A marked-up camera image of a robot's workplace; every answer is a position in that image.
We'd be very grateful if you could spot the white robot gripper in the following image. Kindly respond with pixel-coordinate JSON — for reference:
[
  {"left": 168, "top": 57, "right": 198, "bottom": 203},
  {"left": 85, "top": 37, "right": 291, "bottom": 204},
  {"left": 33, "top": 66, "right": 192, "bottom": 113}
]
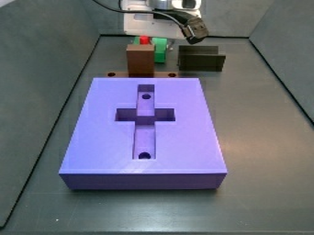
[{"left": 121, "top": 0, "right": 202, "bottom": 39}]

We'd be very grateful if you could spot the green U-shaped block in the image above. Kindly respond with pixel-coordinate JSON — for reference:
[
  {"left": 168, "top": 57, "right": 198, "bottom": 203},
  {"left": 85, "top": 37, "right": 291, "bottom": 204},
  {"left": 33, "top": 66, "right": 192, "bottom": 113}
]
[{"left": 134, "top": 36, "right": 169, "bottom": 63}]

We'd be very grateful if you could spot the purple board with cross slot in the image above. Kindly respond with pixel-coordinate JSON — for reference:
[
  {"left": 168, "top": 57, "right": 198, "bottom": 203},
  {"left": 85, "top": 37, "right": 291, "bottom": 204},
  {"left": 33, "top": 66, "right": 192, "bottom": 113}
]
[{"left": 59, "top": 78, "right": 228, "bottom": 190}]

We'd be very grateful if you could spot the red cylinder peg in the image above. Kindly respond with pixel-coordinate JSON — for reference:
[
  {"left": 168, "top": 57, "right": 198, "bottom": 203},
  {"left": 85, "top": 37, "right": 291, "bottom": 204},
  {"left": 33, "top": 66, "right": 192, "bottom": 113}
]
[{"left": 140, "top": 36, "right": 150, "bottom": 45}]

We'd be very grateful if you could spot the brown T-shaped block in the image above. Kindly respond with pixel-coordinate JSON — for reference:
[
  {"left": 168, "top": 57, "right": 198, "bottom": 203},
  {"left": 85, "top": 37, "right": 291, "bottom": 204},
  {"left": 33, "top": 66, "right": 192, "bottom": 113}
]
[{"left": 108, "top": 44, "right": 178, "bottom": 78}]

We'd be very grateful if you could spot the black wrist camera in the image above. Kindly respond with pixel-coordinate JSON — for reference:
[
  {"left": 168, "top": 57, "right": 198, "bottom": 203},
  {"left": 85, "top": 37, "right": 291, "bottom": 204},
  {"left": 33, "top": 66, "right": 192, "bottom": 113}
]
[{"left": 184, "top": 17, "right": 209, "bottom": 44}]

